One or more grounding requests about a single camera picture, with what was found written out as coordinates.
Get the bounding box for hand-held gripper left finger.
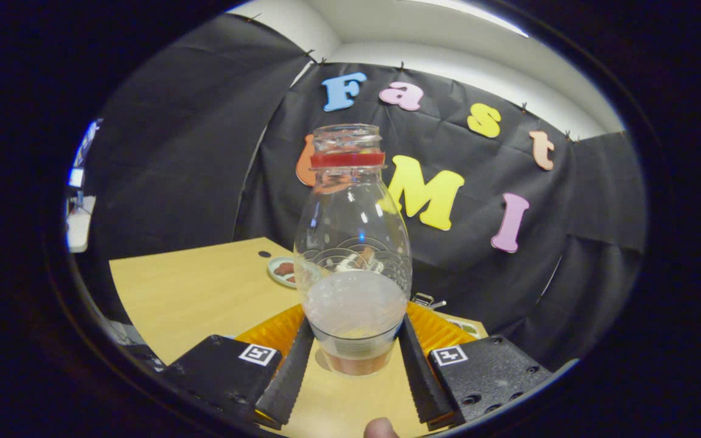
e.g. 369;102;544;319
161;304;316;429

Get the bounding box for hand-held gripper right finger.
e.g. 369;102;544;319
399;302;579;426

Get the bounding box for clear plastic juice bottle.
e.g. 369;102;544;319
293;123;413;377

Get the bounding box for small white food tray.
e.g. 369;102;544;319
445;316;482;338

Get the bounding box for small metal rack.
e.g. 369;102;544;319
410;292;447;311

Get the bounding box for pale green plate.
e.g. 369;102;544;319
267;256;302;288

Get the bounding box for wooden table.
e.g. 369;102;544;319
109;237;490;438

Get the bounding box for long ceiling light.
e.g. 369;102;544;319
411;0;531;38

